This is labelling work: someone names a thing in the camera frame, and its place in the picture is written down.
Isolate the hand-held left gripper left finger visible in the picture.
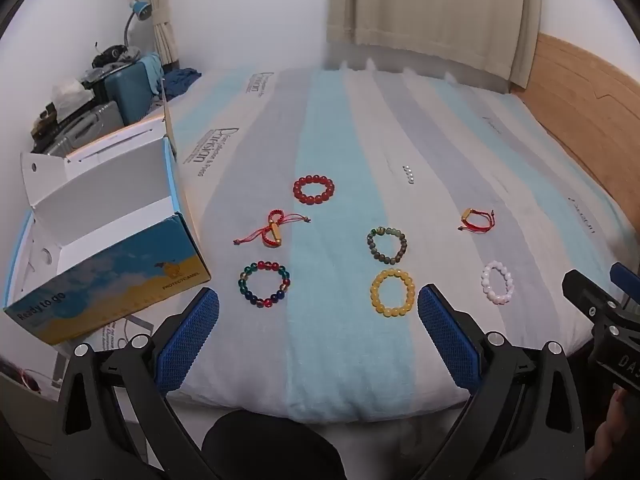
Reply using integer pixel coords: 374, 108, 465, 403
60, 287, 221, 480

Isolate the light teal towel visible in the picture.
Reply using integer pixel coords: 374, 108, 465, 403
140, 54, 164, 96

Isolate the dark clutter pile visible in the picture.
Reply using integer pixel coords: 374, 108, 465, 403
30, 102, 62, 137

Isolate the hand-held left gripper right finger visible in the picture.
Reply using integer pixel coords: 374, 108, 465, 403
417, 284, 586, 480

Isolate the black and grey clothes pile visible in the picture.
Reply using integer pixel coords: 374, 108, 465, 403
92, 45, 143, 69

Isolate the white printed paper sheet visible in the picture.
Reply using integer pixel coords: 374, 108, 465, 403
97, 312, 153, 350

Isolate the white tissue pack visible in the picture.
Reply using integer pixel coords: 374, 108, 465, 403
51, 79, 96, 111

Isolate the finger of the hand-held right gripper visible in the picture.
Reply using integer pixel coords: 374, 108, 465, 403
562, 269, 625, 328
609, 262, 640, 311

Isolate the grey suitcase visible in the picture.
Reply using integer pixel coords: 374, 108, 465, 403
32, 100, 126, 155

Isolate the long-tailed red cord bracelet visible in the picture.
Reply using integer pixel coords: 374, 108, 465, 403
232, 210, 312, 249

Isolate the yellow bead bracelet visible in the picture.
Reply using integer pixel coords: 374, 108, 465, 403
370, 268, 417, 317

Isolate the person's right hand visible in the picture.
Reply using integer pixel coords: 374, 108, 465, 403
585, 387, 640, 480

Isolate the striped bed sheet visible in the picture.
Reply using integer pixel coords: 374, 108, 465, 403
165, 65, 640, 423

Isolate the dark blue clothing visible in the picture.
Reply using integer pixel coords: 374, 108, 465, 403
164, 67, 203, 101

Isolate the teal suitcase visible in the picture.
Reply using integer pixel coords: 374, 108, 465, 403
105, 55, 163, 126

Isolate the red bead bracelet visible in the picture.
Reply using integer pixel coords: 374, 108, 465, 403
293, 174, 336, 206

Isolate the white bead bracelet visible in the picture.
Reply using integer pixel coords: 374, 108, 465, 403
481, 260, 516, 305

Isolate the white cardboard box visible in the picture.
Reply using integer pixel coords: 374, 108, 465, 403
4, 77, 212, 346

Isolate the wide beige curtain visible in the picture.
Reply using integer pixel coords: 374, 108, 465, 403
325, 0, 543, 92

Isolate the short red cord bracelet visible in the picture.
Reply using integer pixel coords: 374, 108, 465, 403
457, 207, 497, 233

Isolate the multicolour glass bead bracelet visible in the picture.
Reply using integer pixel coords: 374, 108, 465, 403
237, 260, 292, 309

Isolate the green stone bead bracelet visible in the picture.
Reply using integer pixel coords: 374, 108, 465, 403
366, 226, 408, 265

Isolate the blue desk lamp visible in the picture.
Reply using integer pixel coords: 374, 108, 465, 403
122, 0, 153, 47

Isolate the tied narrow beige curtain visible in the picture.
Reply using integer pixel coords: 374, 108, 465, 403
141, 0, 181, 68

